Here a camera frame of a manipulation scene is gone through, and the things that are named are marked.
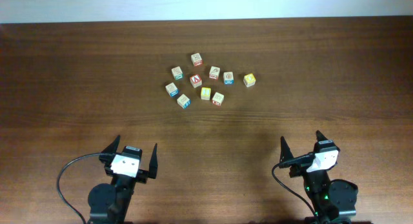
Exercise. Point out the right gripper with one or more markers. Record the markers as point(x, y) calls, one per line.
point(285, 152)

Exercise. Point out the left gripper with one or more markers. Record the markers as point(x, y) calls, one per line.
point(142, 175)

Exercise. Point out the wooden block blue side bottom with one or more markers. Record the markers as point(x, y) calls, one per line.
point(183, 101)

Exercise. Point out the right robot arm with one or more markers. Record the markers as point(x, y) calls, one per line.
point(331, 201)

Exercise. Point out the wooden block green side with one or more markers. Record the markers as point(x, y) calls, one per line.
point(177, 73)

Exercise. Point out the wooden block red side bottom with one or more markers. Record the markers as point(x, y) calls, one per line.
point(218, 99)

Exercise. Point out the wooden block blue side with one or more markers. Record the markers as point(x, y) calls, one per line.
point(172, 89)
point(228, 78)
point(183, 101)

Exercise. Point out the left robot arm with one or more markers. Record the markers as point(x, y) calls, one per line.
point(109, 202)

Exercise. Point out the wooden block red side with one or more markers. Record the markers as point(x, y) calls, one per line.
point(218, 99)
point(214, 72)
point(196, 59)

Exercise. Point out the red letter A block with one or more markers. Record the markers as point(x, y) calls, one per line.
point(196, 80)

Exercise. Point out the yellow letter O block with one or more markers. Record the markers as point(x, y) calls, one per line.
point(249, 80)

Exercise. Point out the wooden block red side right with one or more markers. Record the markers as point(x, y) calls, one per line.
point(214, 72)

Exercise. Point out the yellow top block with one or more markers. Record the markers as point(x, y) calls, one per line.
point(205, 93)

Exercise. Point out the top wooden block red side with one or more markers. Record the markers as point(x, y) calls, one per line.
point(196, 59)

